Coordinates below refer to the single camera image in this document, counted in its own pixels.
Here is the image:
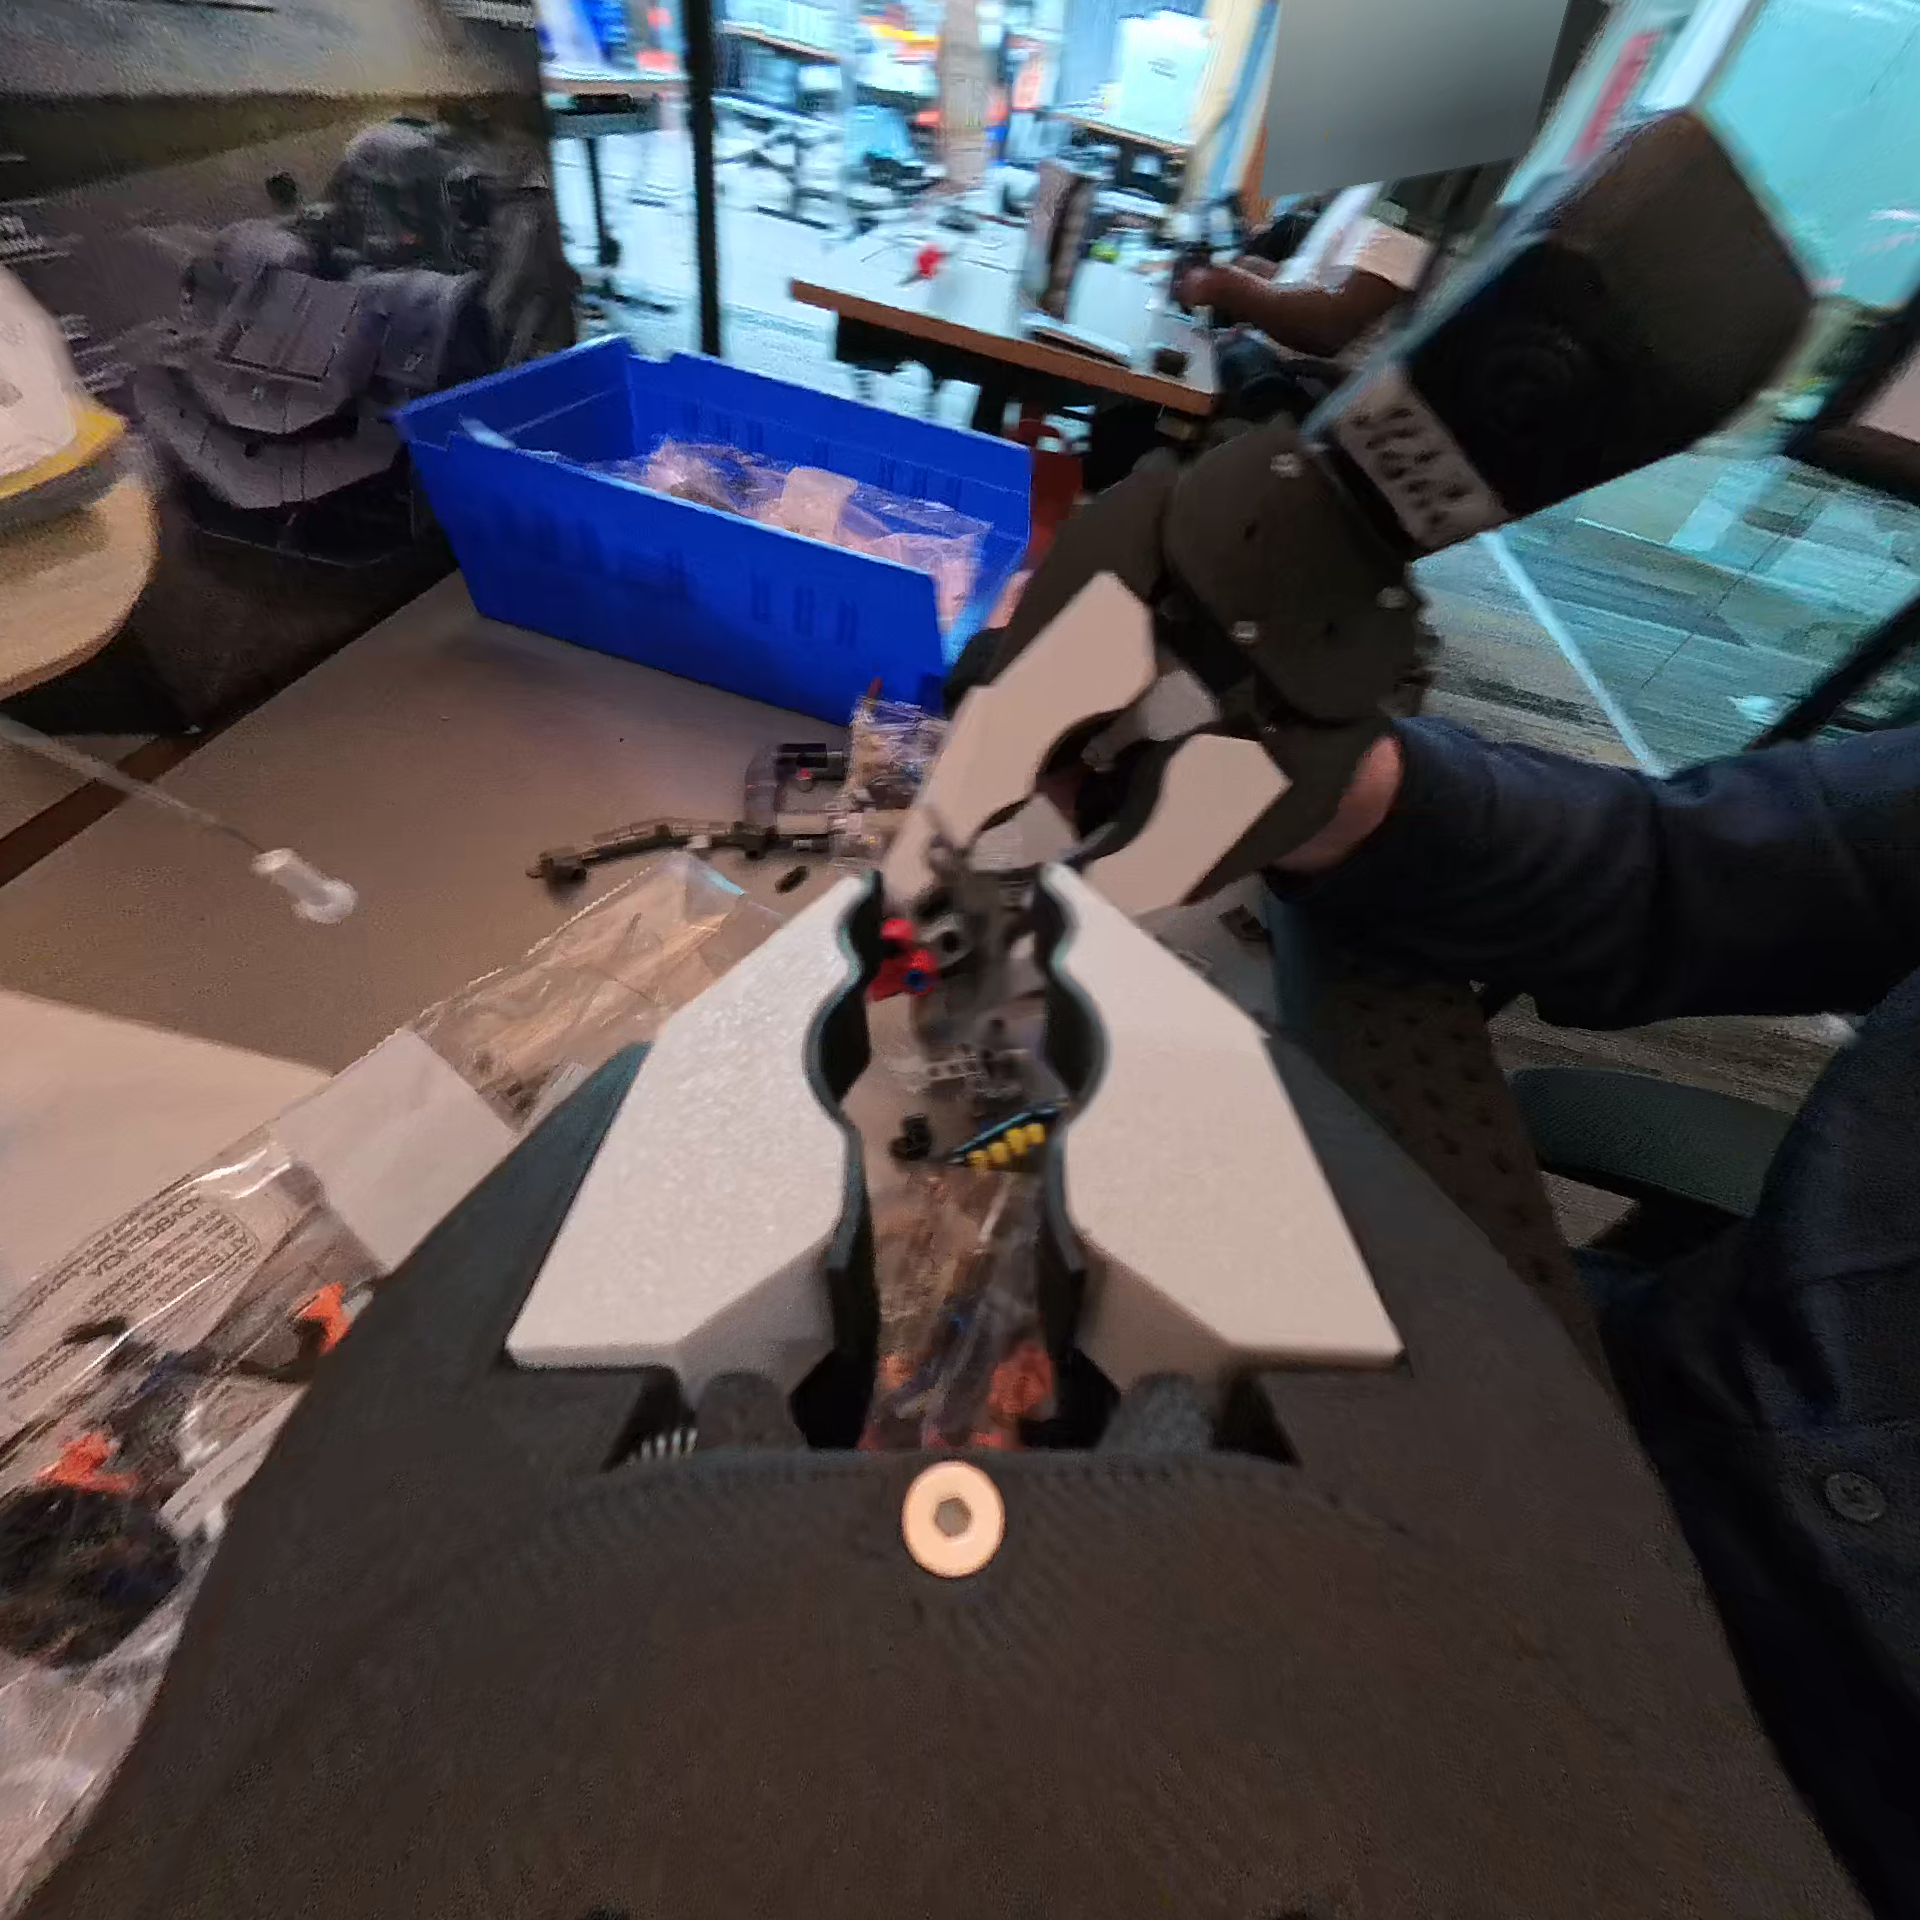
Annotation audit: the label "clear bag with warning print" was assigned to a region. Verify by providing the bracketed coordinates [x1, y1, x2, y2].
[0, 1111, 383, 1398]

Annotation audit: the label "clear bag of dark parts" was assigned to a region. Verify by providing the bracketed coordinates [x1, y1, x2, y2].
[0, 1290, 361, 1876]

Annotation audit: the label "black curved lego piece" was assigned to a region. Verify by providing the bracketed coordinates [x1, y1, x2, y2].
[532, 817, 751, 890]

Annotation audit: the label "black metal pole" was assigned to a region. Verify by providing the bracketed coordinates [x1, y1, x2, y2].
[681, 0, 727, 361]

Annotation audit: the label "metal page holder wire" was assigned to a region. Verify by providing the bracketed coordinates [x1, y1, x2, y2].
[0, 719, 361, 924]

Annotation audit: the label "dark grey lego subassembly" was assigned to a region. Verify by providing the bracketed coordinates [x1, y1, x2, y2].
[738, 697, 953, 870]

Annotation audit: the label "clear bag in bin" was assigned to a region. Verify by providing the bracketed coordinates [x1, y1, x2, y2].
[585, 434, 994, 633]

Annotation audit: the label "teal chair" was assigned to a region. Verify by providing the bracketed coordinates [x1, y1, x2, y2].
[1510, 1066, 1797, 1222]

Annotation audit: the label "partly built lego engine block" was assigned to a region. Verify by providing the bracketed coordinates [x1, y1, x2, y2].
[937, 1102, 1068, 1179]

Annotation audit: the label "person's right hand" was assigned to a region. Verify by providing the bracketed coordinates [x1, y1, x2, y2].
[1276, 731, 1407, 880]

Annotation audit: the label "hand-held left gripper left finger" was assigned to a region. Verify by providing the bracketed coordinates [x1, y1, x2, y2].
[508, 873, 879, 1433]

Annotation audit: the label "black lego set box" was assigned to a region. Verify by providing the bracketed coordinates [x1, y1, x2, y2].
[0, 0, 586, 737]

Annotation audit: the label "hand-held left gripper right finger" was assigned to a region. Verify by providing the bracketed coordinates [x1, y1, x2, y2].
[1042, 864, 1407, 1427]

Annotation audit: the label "clear bags of parts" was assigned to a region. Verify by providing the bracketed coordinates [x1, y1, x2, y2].
[276, 856, 782, 1278]

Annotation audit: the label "wooden table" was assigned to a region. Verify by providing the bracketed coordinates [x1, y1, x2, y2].
[791, 278, 1225, 424]

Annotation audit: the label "blue plastic bin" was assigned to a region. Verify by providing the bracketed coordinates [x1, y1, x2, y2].
[393, 336, 1033, 726]

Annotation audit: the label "person's right forearm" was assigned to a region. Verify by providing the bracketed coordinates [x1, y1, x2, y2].
[1276, 719, 1920, 1038]

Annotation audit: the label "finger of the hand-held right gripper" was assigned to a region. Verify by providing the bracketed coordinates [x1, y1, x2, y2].
[882, 574, 1164, 904]
[997, 731, 1296, 922]

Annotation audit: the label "person's dark blue shirt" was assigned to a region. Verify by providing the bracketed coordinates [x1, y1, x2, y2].
[1590, 976, 1920, 1920]

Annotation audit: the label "light grey red lego subassembly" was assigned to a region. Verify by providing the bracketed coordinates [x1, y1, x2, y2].
[865, 838, 1055, 1058]

